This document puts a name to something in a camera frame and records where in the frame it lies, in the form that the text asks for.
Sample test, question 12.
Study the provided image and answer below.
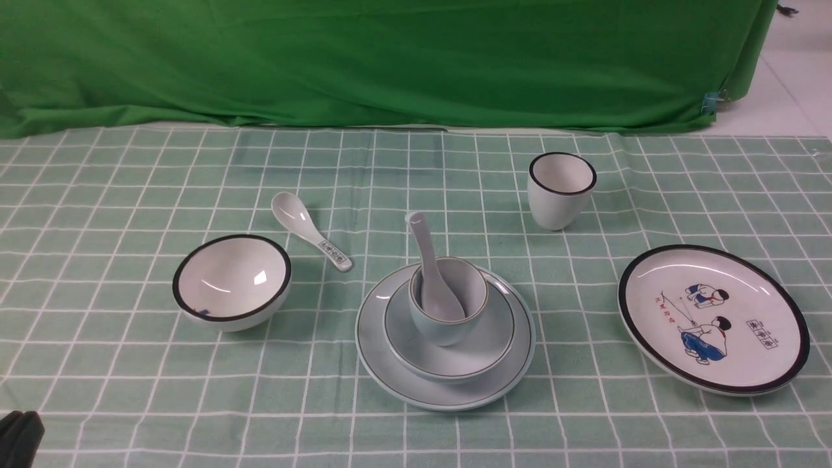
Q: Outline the pale blue cup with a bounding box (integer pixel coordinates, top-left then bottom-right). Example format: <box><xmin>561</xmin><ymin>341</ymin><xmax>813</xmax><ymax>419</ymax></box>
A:
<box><xmin>407</xmin><ymin>257</ymin><xmax>489</xmax><ymax>346</ymax></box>

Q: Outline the plain white spoon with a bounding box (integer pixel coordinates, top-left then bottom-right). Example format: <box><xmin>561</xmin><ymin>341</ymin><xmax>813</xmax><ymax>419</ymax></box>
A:
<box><xmin>405</xmin><ymin>211</ymin><xmax>465</xmax><ymax>322</ymax></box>

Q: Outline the pale blue bowl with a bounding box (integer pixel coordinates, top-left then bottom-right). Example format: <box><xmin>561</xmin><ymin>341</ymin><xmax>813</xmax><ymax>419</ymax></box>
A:
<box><xmin>383</xmin><ymin>279</ymin><xmax>516</xmax><ymax>382</ymax></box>

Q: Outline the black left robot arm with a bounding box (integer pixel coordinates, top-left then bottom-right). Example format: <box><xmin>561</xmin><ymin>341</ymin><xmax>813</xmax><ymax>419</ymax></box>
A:
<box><xmin>1</xmin><ymin>411</ymin><xmax>46</xmax><ymax>468</ymax></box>

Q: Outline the pale blue plate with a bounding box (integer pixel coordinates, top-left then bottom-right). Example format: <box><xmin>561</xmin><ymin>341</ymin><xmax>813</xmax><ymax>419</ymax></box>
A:
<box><xmin>356</xmin><ymin>264</ymin><xmax>537</xmax><ymax>412</ymax></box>

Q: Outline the white spoon with pattern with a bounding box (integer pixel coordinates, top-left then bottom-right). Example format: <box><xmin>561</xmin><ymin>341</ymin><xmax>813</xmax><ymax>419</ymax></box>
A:
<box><xmin>271</xmin><ymin>191</ymin><xmax>354</xmax><ymax>272</ymax></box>

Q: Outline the white cup black rim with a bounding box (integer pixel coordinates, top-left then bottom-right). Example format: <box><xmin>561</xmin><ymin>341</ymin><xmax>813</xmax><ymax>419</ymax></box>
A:
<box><xmin>526</xmin><ymin>152</ymin><xmax>598</xmax><ymax>231</ymax></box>

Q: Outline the green checkered tablecloth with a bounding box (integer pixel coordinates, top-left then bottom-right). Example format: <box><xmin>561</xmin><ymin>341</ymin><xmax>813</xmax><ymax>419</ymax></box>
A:
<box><xmin>1</xmin><ymin>127</ymin><xmax>830</xmax><ymax>467</ymax></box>

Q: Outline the white bowl black rim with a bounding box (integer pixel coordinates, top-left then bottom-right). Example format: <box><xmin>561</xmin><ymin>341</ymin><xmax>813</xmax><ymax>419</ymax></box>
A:
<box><xmin>172</xmin><ymin>234</ymin><xmax>293</xmax><ymax>332</ymax></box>

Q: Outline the white illustrated plate black rim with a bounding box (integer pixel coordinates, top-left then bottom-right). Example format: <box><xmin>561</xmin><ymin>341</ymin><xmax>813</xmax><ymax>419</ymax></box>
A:
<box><xmin>617</xmin><ymin>244</ymin><xmax>811</xmax><ymax>396</ymax></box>

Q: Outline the blue clip on backdrop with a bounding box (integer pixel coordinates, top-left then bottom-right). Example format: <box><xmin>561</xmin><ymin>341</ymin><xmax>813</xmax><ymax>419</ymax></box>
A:
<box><xmin>699</xmin><ymin>92</ymin><xmax>722</xmax><ymax>115</ymax></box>

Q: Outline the green backdrop cloth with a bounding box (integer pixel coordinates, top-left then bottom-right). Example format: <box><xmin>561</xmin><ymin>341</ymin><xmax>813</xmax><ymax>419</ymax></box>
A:
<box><xmin>2</xmin><ymin>1</ymin><xmax>776</xmax><ymax>139</ymax></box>

